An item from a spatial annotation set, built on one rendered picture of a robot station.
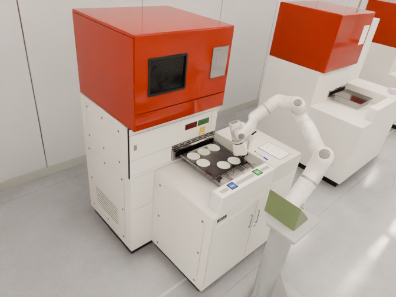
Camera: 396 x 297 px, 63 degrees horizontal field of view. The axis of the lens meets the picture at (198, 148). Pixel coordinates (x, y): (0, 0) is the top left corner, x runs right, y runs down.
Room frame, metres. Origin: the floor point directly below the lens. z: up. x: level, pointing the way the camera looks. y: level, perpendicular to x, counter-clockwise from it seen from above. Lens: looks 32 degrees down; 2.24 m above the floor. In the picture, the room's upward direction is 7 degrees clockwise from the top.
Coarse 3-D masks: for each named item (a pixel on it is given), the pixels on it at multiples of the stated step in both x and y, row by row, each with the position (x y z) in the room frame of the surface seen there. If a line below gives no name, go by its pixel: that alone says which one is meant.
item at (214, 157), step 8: (208, 144) 2.25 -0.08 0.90; (216, 144) 2.26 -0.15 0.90; (192, 152) 2.10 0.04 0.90; (216, 152) 2.14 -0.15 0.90; (224, 152) 2.16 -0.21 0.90; (192, 160) 1.99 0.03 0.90; (208, 160) 2.01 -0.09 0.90; (216, 160) 2.03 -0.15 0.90; (224, 160) 2.04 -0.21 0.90; (200, 168) 1.90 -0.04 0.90; (208, 168) 1.92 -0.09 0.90; (216, 168) 1.93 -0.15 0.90; (232, 168) 1.96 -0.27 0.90
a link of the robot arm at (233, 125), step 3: (234, 120) 2.09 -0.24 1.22; (237, 120) 2.08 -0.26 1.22; (231, 123) 2.05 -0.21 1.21; (234, 123) 2.04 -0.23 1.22; (237, 123) 2.04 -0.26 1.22; (240, 123) 2.06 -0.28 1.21; (231, 126) 2.03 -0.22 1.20; (234, 126) 2.03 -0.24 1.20; (237, 126) 2.03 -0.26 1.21; (240, 126) 2.05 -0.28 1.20; (231, 129) 2.04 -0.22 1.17; (234, 129) 2.02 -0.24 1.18; (231, 132) 2.04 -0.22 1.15; (231, 135) 2.05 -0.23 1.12; (234, 138) 2.02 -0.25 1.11
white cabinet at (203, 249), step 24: (168, 192) 1.79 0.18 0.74; (264, 192) 1.87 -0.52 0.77; (168, 216) 1.78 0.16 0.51; (192, 216) 1.61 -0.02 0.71; (240, 216) 1.70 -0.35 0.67; (264, 216) 1.94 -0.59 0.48; (168, 240) 1.77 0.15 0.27; (192, 240) 1.59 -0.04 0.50; (216, 240) 1.54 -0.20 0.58; (240, 240) 1.75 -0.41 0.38; (264, 240) 2.03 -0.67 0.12; (192, 264) 1.57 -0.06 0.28; (216, 264) 1.57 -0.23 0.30
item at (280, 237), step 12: (312, 216) 1.62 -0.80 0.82; (276, 228) 1.47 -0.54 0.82; (288, 228) 1.48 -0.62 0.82; (300, 228) 1.50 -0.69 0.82; (312, 228) 1.51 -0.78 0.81; (276, 240) 1.53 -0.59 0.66; (288, 240) 1.39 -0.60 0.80; (264, 252) 1.59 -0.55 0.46; (276, 252) 1.52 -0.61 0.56; (264, 264) 1.55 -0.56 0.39; (276, 264) 1.51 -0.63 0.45; (264, 276) 1.53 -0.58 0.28; (276, 276) 1.52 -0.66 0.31; (252, 288) 1.61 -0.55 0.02; (264, 288) 1.52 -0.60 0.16; (276, 288) 1.51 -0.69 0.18; (288, 288) 1.65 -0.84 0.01
